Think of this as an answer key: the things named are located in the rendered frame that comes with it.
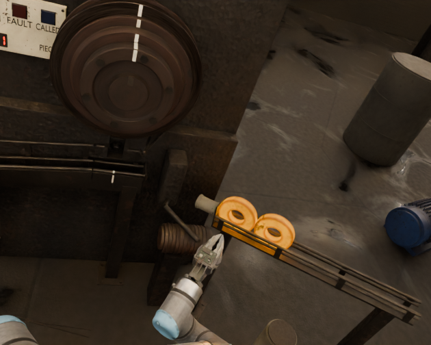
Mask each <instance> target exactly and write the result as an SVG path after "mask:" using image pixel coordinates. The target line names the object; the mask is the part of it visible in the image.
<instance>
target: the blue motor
mask: <svg viewBox="0 0 431 345"><path fill-rule="evenodd" d="M384 227H385V229H386V231H387V234H388V236H389V237H390V238H391V240H392V241H393V242H394V243H396V244H397V245H398V246H401V247H404V248H405V249H406V250H407V251H408V252H409V253H410V254H411V255H412V256H413V257H415V256H417V255H420V254H422V253H424V252H426V251H429V250H431V198H424V199H419V200H417V201H413V202H409V203H405V204H404V205H401V207H397V208H395V209H392V210H391V211H390V212H389V213H388V214H387V217H386V220H385V224H384Z"/></svg>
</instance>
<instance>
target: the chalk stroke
mask: <svg viewBox="0 0 431 345"><path fill-rule="evenodd" d="M142 8H143V5H140V6H139V10H138V16H142ZM140 23H141V20H138V21H137V25H136V27H140ZM138 38H139V35H138V34H136V35H135V40H134V49H138ZM137 52H138V51H136V50H134V51H133V59H132V61H134V62H135V61H136V57H137Z"/></svg>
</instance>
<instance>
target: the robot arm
mask: <svg viewBox="0 0 431 345"><path fill-rule="evenodd" d="M218 240H219V243H218V244H217V248H216V249H215V250H213V251H212V250H211V249H212V246H213V245H215V243H216V242H217V241H218ZM223 248H224V236H223V235H222V234H218V235H214V236H213V237H212V238H211V239H210V240H208V241H207V242H206V243H205V244H203V245H201V246H200V247H199V248H198V250H197V251H196V254H195V255H194V258H193V261H192V264H193V267H194V268H193V270H192V271H191V272H190V274H184V276H183V277H179V278H178V280H177V282H176V284H175V283H173V284H172V286H173V288H172V289H171V291H170V293H169V294H168V296H167V297H166V299H165V301H164V302H163V304H162V305H161V307H160V308H159V310H157V312H156V314H155V317H154V318H153V326H154V327H155V328H156V329H157V330H158V331H159V332H160V333H161V334H162V335H163V336H165V337H166V338H168V339H170V340H175V341H176V342H177V343H178V344H171V345H232V344H229V343H228V342H226V341H224V340H223V339H222V338H220V337H218V336H217V335H216V334H215V333H213V332H211V331H210V330H209V329H207V328H206V327H204V326H203V325H201V324H200V323H199V322H198V321H197V320H196V319H195V318H194V317H193V315H192V314H191V312H192V310H193V308H194V306H195V305H196V303H197V302H198V299H199V298H200V296H201V295H202V293H203V291H202V287H203V285H202V283H201V281H202V280H203V279H204V278H205V277H206V276H207V275H208V274H212V270H213V269H215V270H216V269H217V267H218V266H219V265H220V262H221V261H222V251H223ZM0 345H39V344H38V343H37V341H36V340H35V339H34V337H33V336H32V334H31V333H30V332H29V331H28V329H27V326H26V324H25V323H24V322H22V321H20V320H19V319H18V318H17V317H14V316H0Z"/></svg>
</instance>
